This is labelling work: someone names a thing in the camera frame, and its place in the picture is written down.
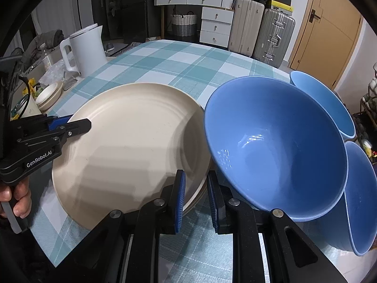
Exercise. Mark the beige suitcase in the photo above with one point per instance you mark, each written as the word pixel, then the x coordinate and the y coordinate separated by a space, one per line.
pixel 246 26

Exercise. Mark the blue bowl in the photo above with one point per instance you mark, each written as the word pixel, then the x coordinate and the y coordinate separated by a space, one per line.
pixel 274 141
pixel 363 206
pixel 324 100

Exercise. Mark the person's left hand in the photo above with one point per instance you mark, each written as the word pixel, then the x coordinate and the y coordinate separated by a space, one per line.
pixel 22 197

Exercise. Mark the black refrigerator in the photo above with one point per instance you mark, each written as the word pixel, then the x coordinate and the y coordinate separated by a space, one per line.
pixel 129 8

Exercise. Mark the stack of small cream bowls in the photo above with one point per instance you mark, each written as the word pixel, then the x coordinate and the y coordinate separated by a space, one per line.
pixel 50 95

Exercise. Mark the metal stand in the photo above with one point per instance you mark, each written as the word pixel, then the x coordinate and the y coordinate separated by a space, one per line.
pixel 69 82

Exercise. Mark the patterned rug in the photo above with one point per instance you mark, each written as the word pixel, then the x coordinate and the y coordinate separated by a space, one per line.
pixel 126 48

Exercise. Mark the wooden shoe rack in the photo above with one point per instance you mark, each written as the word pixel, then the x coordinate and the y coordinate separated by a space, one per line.
pixel 366 100

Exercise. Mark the white drawer cabinet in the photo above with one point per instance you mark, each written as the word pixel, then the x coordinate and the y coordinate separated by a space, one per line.
pixel 216 25

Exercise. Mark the clear plastic bottle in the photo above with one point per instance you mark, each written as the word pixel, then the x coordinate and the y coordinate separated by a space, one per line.
pixel 46 59

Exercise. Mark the woven laundry basket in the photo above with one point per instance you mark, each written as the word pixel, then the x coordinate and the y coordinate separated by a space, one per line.
pixel 184 25

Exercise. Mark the silver suitcase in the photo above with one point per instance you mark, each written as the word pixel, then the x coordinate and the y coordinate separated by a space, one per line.
pixel 274 35

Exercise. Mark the wooden door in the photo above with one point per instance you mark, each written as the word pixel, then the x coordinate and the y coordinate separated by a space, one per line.
pixel 324 29

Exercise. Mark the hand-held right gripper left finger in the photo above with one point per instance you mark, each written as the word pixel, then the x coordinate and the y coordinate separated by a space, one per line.
pixel 180 200

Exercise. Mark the cream plate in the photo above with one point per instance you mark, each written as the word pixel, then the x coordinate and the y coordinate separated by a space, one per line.
pixel 198 193
pixel 123 141
pixel 193 205

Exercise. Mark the white electric kettle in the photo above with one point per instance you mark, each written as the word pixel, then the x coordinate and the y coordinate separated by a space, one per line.
pixel 87 50

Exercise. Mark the small cardboard box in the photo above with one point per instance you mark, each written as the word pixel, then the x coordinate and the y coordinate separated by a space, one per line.
pixel 153 39

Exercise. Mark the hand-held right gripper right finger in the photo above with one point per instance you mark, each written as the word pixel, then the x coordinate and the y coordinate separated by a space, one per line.
pixel 212 203

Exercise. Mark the white cup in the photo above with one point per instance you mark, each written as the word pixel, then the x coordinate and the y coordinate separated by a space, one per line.
pixel 29 107

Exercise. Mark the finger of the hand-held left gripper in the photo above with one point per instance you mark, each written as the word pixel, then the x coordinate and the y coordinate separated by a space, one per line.
pixel 59 121
pixel 78 126

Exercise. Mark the dark cloth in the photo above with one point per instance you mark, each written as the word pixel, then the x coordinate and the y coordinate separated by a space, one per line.
pixel 41 44

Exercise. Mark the yellow black box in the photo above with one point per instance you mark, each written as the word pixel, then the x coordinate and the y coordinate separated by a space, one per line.
pixel 281 5

